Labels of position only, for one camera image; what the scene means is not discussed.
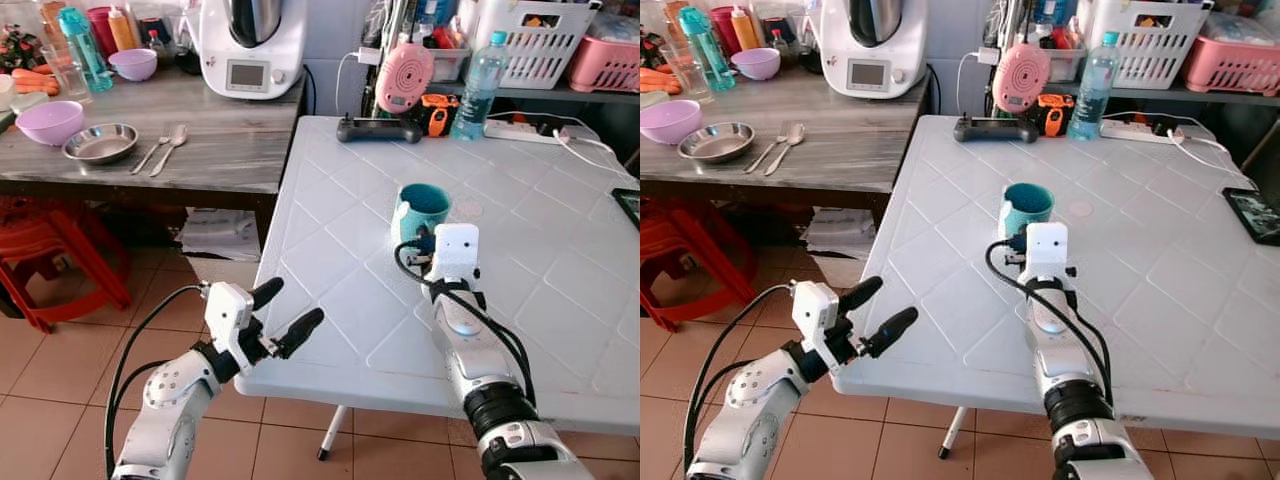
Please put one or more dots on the red plastic container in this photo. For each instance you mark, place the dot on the red plastic container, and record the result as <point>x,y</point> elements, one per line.
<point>723,28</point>
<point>100,28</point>

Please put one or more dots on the teal drinking bottle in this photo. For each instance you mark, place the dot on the teal drinking bottle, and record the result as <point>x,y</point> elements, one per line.
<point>705,50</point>
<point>85,50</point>

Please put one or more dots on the clear drinking glass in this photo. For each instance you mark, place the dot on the clear drinking glass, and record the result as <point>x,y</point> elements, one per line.
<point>682,76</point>
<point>62,78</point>

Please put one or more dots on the steel spoon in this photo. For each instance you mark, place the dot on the steel spoon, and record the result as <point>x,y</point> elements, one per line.
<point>786,149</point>
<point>766,154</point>
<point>150,155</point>
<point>170,150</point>

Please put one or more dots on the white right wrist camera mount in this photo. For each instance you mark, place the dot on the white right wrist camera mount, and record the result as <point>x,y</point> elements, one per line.
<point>1048,248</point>
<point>457,250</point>

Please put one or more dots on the clear plastic container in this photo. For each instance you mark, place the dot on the clear plastic container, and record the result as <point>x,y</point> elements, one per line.
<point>450,64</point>
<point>1068,64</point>

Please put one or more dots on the orange sauce bottle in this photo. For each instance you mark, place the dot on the orange sauce bottle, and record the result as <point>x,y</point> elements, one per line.
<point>744,30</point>
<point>121,30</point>

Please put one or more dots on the white table leg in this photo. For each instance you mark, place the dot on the white table leg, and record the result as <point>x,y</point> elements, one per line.
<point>953,432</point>
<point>332,432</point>

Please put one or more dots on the white plastic table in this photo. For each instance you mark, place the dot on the white plastic table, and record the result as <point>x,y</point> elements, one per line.
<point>540,290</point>
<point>1160,300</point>

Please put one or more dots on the white paper stack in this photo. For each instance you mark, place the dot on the white paper stack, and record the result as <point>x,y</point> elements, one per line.
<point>838,235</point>
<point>220,235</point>

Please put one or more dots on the white power strip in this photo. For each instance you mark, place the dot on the white power strip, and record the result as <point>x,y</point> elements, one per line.
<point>1138,131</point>
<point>520,131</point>

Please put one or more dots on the teal mug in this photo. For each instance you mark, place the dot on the teal mug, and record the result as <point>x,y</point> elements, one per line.
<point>415,212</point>
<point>1022,210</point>

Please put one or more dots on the black controller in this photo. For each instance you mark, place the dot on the black controller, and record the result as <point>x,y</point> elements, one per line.
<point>995,130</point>
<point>378,130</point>

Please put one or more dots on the white plastic basket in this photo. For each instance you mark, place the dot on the white plastic basket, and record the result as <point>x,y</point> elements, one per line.
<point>540,45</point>
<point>1150,45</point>

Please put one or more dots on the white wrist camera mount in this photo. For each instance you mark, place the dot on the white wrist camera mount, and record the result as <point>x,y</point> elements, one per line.
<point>228,315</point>
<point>457,250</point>
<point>1048,248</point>
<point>815,312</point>

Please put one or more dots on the large purple plastic bowl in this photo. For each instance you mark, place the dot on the large purple plastic bowl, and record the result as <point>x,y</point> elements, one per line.
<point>668,122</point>
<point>48,125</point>

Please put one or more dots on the orange carrots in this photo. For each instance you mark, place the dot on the orange carrots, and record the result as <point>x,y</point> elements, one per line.
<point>32,82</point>
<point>658,81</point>

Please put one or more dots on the small dark bottle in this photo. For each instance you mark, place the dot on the small dark bottle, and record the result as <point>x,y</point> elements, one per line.
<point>157,50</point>
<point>780,50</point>

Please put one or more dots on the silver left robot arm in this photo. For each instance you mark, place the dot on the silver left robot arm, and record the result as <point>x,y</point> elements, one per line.
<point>755,415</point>
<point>175,410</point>

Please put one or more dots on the pink plastic basket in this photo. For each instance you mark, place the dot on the pink plastic basket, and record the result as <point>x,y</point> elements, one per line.
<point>1232,68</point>
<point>605,65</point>

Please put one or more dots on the orange and black tool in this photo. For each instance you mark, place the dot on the orange and black tool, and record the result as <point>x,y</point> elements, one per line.
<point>440,115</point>
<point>1056,115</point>

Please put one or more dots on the red plastic stool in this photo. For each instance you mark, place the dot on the red plastic stool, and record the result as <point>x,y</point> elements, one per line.
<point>690,240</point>
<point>45,240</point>

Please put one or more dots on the white kitchen machine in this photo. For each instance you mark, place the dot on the white kitchen machine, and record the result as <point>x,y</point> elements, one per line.
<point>245,60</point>
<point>868,60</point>

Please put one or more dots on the black tablet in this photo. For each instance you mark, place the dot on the black tablet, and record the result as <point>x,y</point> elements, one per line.
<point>1255,215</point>

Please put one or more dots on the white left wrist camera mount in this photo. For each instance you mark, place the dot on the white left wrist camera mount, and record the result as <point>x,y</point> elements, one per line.
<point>228,315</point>
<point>815,312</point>

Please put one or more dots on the pink round device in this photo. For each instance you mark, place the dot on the pink round device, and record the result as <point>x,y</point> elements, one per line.
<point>1021,78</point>
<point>405,78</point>

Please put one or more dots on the stainless steel bowl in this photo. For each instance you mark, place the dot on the stainless steel bowl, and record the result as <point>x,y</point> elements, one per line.
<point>716,143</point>
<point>100,145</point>

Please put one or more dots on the small purple plastic bowl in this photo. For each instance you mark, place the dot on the small purple plastic bowl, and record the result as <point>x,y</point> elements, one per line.
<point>756,64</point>
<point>133,65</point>

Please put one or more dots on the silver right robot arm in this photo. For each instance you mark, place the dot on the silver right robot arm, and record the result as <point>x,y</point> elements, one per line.
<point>1060,365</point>
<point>480,365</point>

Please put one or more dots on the clear water bottle blue cap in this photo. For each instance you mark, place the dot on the clear water bottle blue cap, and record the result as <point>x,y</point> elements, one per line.
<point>1093,90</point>
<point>478,90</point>

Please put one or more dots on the grey wooden table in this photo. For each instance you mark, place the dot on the grey wooden table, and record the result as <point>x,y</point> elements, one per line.
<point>860,140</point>
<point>230,140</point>

